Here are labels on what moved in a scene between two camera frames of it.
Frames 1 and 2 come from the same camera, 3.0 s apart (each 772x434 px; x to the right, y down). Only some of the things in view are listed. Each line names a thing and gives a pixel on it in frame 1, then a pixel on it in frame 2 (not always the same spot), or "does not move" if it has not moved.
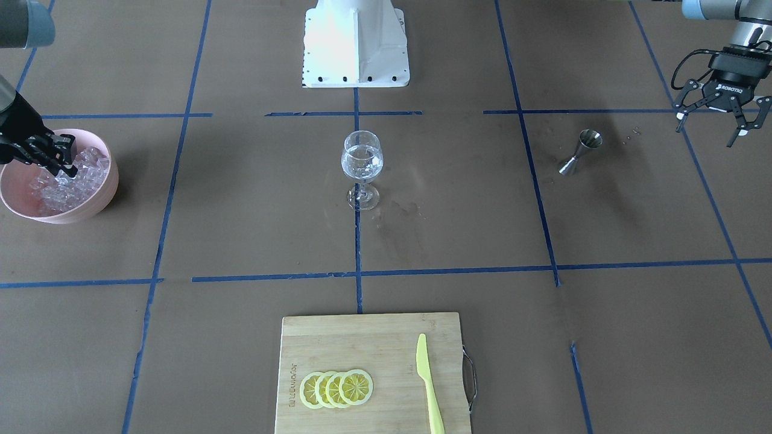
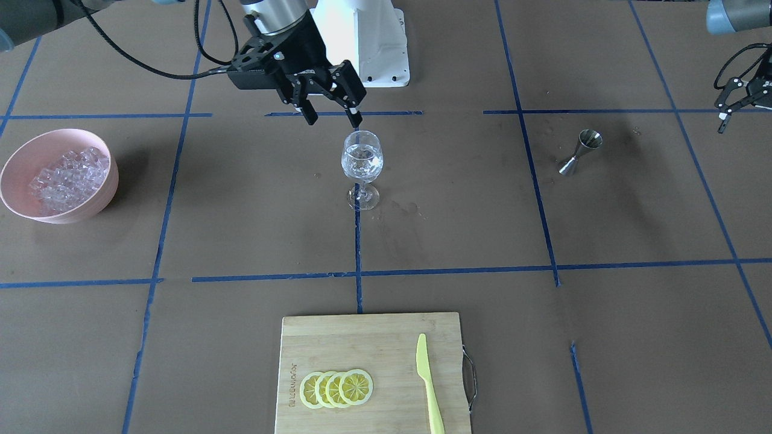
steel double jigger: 588,138 does not move
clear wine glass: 362,158 does not move
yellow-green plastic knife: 436,420 does not move
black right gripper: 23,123 -> 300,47
